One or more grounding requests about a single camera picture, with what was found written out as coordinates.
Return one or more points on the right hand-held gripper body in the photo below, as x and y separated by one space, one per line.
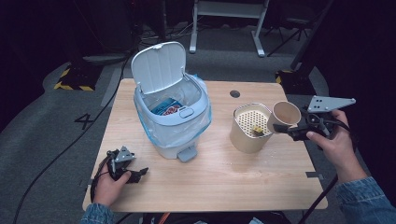
327 104

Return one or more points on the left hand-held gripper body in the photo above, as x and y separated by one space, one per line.
120 157

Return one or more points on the beige paper cup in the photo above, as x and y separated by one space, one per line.
285 113

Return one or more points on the beige container with perforated insert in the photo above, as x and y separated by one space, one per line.
246 141

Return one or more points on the person's left hand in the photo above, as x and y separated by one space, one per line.
107 189

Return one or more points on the person's right hand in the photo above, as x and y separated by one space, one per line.
341 152

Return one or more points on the small yellow scrap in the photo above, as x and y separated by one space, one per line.
257 130

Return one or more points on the yellow-black striped stand base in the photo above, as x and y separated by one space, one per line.
77 79
292 82

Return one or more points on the clear blue-edged plastic bin liner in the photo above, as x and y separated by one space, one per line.
174 133

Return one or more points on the grey tape piece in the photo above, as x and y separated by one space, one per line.
314 174

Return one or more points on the dark round table grommet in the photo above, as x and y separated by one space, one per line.
234 94

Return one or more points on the blue snack packet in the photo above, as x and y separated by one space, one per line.
165 108

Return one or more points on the grey floor tape strip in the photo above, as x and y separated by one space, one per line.
111 87

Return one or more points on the black tripod stand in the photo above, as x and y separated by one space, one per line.
292 25

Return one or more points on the white pedal trash bin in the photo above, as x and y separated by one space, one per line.
158 65

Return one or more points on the white desk frame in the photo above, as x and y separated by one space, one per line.
229 9

